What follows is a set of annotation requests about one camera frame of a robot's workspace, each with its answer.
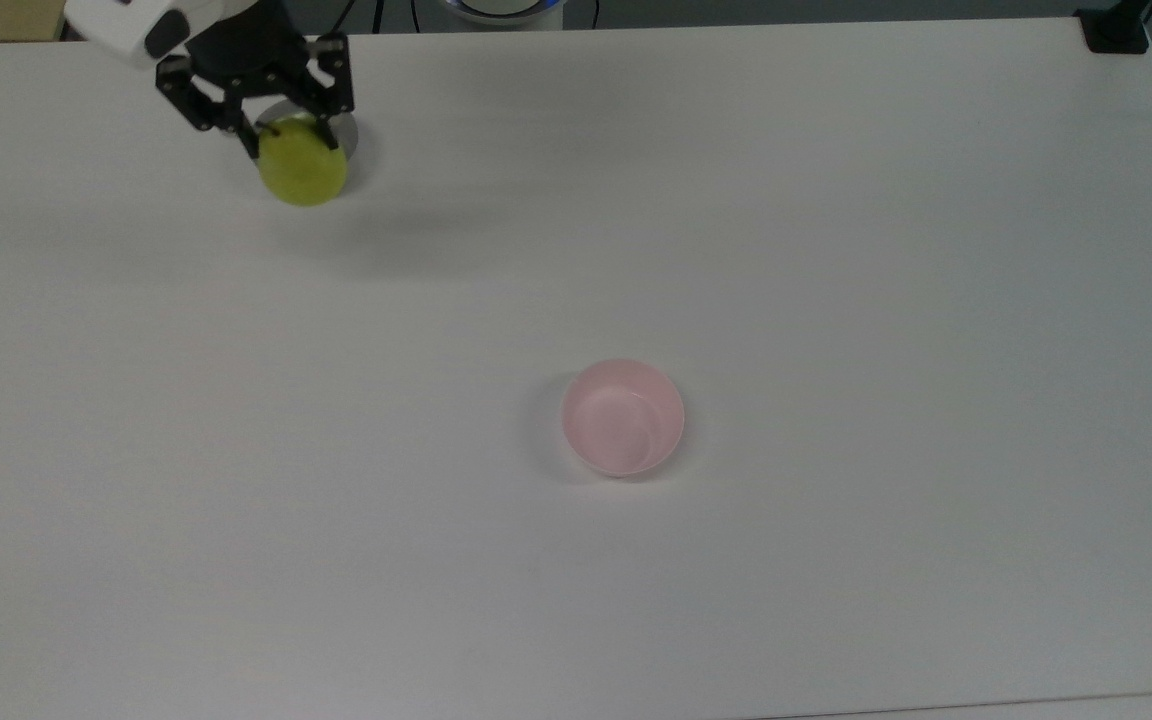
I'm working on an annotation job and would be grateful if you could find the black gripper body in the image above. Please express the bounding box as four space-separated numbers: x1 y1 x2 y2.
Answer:
186 0 313 102

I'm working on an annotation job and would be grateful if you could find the pink plastic bowl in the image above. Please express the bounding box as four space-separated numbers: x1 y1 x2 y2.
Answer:
561 359 686 478

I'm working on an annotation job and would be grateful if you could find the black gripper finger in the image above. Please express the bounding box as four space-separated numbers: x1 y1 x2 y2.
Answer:
155 54 260 157
285 34 356 150

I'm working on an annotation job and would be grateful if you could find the green pear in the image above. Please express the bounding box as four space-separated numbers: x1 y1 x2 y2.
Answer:
256 112 349 208

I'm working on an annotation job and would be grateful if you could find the black table clamp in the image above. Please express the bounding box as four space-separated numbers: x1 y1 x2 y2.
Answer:
1075 0 1152 56

